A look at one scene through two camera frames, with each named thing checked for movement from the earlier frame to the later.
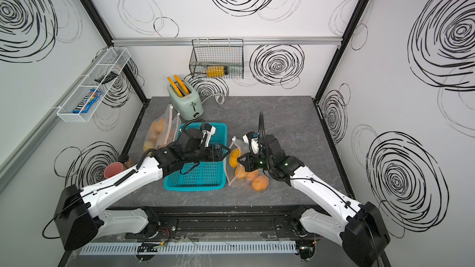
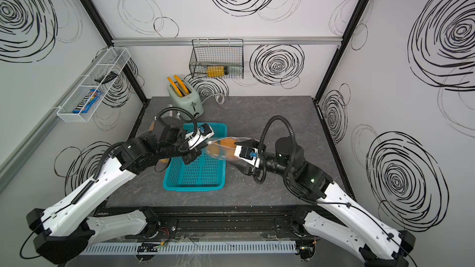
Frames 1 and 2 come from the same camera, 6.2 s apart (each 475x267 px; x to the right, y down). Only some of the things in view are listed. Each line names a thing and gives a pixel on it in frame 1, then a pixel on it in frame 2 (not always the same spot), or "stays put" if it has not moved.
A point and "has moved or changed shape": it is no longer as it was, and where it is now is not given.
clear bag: (237, 174) has moved or changed shape
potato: (234, 154) -> (229, 142)
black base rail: (222, 222) stays put
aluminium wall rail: (151, 42) stays put
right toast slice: (182, 84) stays put
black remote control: (111, 75) stays put
